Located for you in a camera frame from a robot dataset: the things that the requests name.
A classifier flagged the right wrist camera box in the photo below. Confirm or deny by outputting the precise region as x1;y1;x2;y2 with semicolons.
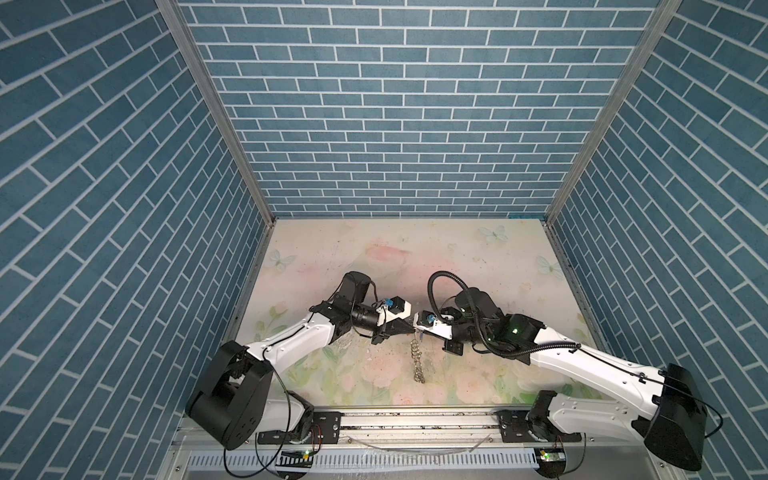
413;310;453;340

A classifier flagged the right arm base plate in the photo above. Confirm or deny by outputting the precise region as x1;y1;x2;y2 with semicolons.
494;409;583;444

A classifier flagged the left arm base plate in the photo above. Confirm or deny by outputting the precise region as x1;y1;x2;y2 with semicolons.
256;411;342;445

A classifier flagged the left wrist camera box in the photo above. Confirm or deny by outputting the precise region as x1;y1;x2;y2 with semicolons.
377;296;412;326

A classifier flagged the perforated cable duct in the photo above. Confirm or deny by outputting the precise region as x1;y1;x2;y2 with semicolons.
182;448;539;475

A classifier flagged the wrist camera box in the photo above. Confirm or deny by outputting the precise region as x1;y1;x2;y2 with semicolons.
413;310;453;340
377;296;412;326

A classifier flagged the aluminium corner post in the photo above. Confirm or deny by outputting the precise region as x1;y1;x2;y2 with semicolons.
156;0;275;229
543;0;681;231

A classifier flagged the aluminium front rail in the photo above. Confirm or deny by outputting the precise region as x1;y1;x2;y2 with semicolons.
173;404;661;451

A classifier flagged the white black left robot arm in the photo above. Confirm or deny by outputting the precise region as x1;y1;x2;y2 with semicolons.
185;271;414;451

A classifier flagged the large metal keyring band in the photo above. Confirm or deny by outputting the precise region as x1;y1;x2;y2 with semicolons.
410;336;426;384

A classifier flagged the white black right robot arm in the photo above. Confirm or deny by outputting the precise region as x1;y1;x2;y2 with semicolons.
426;270;724;472

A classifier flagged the aluminium right corner post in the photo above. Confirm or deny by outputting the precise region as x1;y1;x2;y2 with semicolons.
543;0;681;231

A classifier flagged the aluminium left corner post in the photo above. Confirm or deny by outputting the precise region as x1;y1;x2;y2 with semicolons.
156;0;275;229

